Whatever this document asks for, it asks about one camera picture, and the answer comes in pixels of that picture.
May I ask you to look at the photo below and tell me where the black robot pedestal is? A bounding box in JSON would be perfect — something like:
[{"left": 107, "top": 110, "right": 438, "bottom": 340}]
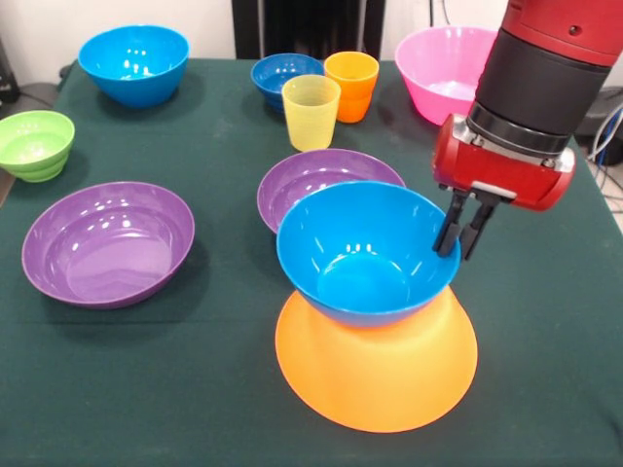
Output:
[{"left": 232, "top": 0, "right": 386, "bottom": 60}]

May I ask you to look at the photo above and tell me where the large pink bowl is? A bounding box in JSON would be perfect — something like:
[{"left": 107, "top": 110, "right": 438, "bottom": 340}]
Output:
[{"left": 393, "top": 26, "right": 500, "bottom": 126}]

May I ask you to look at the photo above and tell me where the purple shallow bowl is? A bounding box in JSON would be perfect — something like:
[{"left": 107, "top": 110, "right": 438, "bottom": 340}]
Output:
[
  {"left": 20, "top": 181, "right": 197, "bottom": 310},
  {"left": 256, "top": 148, "right": 408, "bottom": 235}
]

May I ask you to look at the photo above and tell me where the light blue bowl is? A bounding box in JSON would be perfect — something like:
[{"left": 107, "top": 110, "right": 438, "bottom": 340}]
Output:
[
  {"left": 77, "top": 24, "right": 191, "bottom": 109},
  {"left": 275, "top": 180, "right": 462, "bottom": 328}
]

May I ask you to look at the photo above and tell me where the small dark blue bowl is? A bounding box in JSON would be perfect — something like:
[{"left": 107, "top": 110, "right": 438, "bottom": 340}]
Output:
[{"left": 250, "top": 52, "right": 326, "bottom": 112}]

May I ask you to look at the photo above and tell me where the yellow cup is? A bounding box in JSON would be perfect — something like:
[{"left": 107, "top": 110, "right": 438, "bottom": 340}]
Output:
[{"left": 280, "top": 74, "right": 343, "bottom": 153}]

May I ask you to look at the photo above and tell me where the large orange bowl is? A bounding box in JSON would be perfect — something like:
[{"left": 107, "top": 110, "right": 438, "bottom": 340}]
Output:
[{"left": 275, "top": 285, "right": 479, "bottom": 434}]

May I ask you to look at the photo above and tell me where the orange cup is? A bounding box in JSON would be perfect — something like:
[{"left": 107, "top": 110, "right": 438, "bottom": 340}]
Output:
[{"left": 323, "top": 51, "right": 381, "bottom": 125}]

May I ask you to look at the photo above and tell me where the dark green tablecloth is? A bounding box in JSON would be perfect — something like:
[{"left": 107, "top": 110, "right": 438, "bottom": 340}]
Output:
[{"left": 0, "top": 57, "right": 623, "bottom": 467}]

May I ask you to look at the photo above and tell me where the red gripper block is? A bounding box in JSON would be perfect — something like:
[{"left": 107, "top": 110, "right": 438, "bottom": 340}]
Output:
[{"left": 431, "top": 112, "right": 577, "bottom": 262}]

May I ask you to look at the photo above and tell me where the small green bowl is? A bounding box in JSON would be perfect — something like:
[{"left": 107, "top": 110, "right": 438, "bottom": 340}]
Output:
[{"left": 0, "top": 110, "right": 76, "bottom": 184}]

